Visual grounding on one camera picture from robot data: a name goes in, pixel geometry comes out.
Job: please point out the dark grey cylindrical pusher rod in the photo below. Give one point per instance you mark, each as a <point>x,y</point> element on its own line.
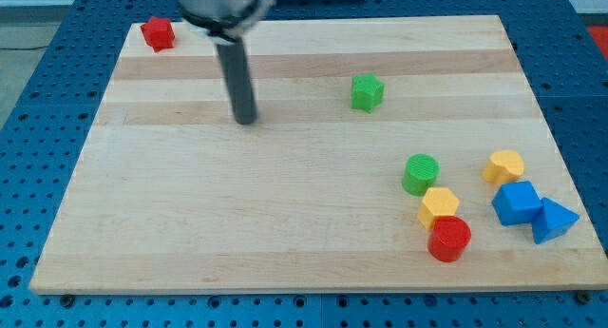
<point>234,65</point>

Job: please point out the red star block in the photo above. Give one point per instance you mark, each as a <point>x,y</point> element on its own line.
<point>158,33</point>

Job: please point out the green star block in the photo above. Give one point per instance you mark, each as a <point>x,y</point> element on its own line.
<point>367,92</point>

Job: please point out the light wooden board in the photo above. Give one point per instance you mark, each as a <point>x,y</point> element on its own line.
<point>170,196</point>

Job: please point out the green cylinder block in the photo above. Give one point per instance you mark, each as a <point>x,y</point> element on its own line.
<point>420,174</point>

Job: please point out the yellow hexagon block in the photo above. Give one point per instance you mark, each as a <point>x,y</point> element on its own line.
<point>437,202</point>

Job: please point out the red cylinder block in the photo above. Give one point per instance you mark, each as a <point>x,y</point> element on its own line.
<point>449,238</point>

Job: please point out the yellow heart block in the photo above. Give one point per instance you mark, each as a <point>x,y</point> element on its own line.
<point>504,166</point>

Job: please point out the blue cube block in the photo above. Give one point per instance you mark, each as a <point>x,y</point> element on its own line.
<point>516,203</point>

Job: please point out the blue triangle block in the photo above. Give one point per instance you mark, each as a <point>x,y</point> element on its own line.
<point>553,221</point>

